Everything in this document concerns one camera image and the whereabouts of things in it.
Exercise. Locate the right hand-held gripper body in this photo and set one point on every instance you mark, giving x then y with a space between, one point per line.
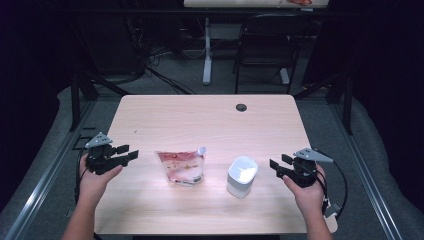
303 173

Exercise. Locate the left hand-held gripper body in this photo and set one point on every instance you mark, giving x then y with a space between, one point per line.
100 160

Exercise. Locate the clear jar with white lid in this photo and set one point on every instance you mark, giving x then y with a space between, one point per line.
241 176

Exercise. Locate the person's right hand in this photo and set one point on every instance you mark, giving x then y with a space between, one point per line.
308 200

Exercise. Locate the person's left hand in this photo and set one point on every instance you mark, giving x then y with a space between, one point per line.
91 186

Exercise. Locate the black metal stand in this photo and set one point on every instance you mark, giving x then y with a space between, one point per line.
348 110
75 106

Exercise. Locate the grey tape strip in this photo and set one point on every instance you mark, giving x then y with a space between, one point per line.
69 213

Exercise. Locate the white desk leg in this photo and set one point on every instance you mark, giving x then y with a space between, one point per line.
284 76
207 60

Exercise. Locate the black folding chair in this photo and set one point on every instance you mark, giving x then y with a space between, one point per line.
270 36

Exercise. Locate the grey metal box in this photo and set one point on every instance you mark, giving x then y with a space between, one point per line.
226 31

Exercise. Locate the light wooden desk top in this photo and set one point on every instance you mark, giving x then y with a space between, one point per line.
233 3

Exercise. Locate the aluminium floor rail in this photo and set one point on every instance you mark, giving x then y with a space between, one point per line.
372 186
43 186

